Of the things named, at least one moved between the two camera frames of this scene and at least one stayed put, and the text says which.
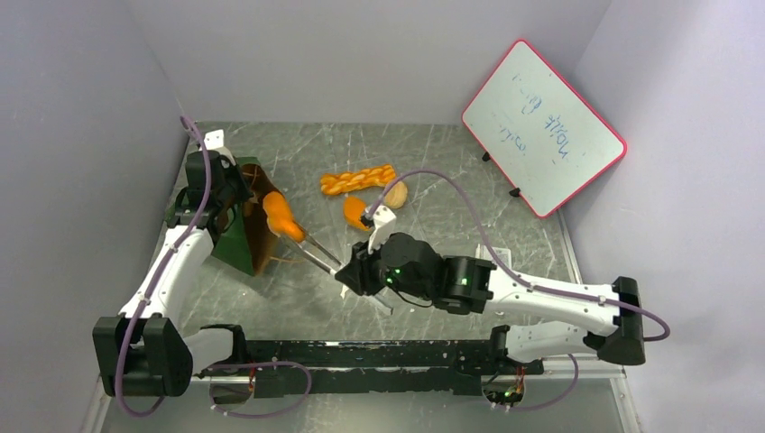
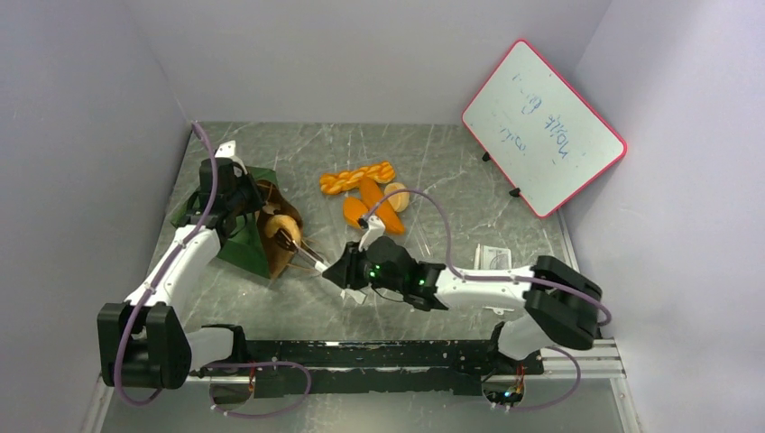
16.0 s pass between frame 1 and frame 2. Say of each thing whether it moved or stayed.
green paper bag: moved
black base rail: stayed
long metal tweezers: moved
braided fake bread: stayed
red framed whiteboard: stayed
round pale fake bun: stayed
